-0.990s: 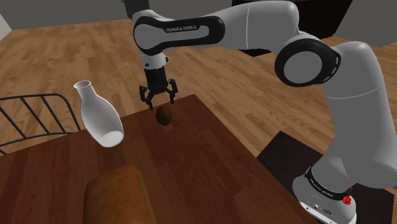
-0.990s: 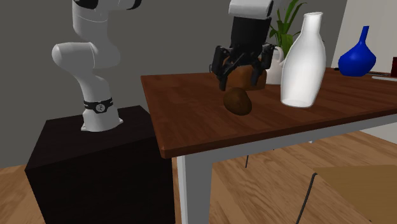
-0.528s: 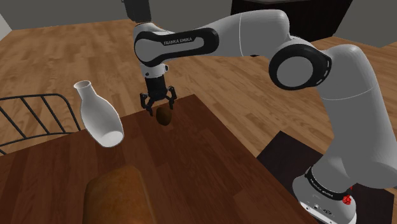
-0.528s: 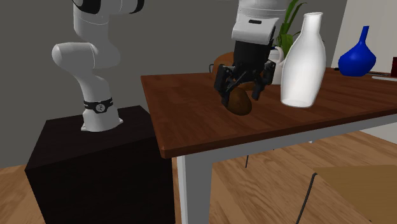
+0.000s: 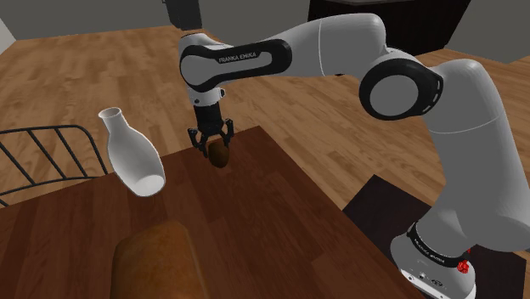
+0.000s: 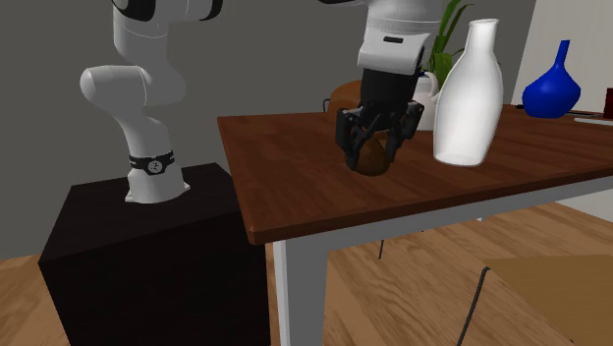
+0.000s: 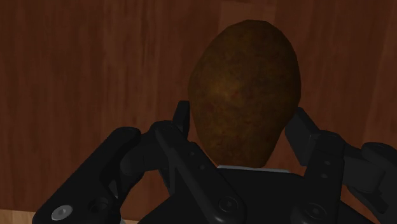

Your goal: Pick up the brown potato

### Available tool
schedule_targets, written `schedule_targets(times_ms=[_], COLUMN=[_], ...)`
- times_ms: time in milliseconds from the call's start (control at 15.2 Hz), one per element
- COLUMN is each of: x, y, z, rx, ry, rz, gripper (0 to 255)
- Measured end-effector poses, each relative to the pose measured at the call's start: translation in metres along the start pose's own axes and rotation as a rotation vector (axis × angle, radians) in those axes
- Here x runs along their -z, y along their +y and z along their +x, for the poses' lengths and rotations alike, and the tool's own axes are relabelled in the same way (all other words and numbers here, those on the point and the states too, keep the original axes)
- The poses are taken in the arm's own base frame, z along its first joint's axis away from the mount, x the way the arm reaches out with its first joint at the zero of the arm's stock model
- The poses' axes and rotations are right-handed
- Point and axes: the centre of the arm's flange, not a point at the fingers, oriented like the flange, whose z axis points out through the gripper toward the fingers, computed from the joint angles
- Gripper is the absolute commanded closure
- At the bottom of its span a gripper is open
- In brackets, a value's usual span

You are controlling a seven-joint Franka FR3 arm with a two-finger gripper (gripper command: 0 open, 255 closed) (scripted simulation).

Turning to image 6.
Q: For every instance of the dark red object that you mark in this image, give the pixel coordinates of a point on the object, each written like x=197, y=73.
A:
x=608, y=103

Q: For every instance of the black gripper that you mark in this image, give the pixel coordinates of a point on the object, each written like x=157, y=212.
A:
x=387, y=93

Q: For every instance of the green plant in white jug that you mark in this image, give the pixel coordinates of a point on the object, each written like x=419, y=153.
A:
x=428, y=103

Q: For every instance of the brown round chair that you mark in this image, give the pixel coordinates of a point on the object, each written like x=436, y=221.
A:
x=345, y=98

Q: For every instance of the tan chair with black legs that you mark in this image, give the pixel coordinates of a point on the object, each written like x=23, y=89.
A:
x=560, y=292

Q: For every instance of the blue vase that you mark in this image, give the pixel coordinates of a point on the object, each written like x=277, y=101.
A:
x=551, y=96

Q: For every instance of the black robot stand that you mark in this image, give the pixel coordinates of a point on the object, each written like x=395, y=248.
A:
x=143, y=268

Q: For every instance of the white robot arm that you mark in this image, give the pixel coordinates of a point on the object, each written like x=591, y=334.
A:
x=143, y=120

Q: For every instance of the wooden table with white legs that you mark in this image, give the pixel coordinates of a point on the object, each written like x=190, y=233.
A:
x=297, y=163

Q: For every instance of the brown pear-shaped object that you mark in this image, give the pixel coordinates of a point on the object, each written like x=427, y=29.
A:
x=372, y=160

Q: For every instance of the flat white object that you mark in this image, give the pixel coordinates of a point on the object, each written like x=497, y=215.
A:
x=594, y=121

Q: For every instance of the tall white vase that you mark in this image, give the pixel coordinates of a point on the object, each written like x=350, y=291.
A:
x=469, y=100

